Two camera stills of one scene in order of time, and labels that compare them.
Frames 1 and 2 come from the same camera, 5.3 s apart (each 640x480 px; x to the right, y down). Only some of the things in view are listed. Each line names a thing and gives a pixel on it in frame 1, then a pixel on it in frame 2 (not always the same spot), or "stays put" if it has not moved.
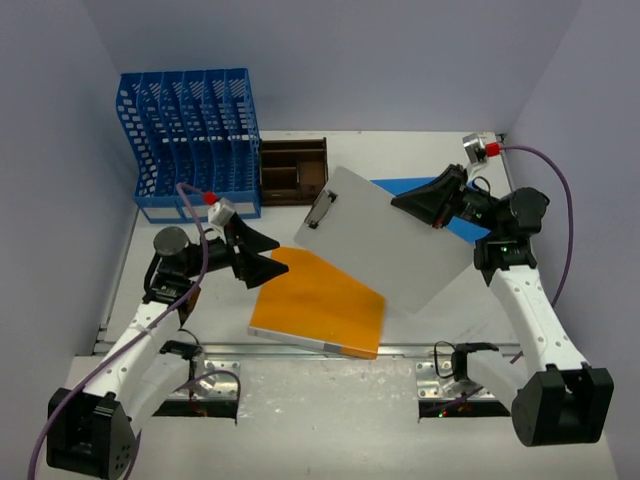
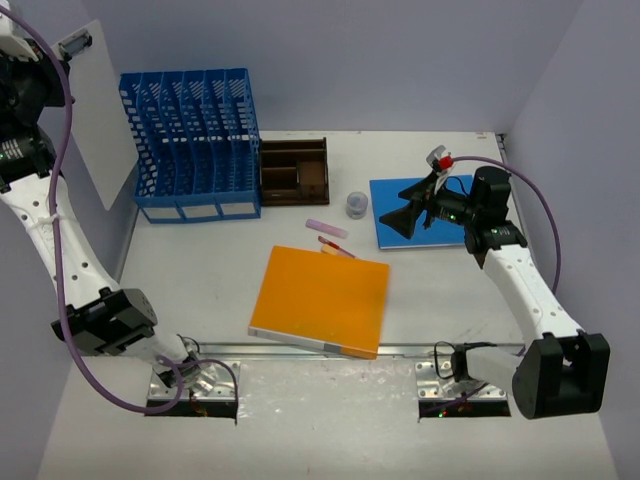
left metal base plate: x=226 y=387 stays put
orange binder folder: x=317 y=306 stays put
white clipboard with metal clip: x=391 y=247 → x=99 y=118
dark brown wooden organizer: x=292 y=170 stays put
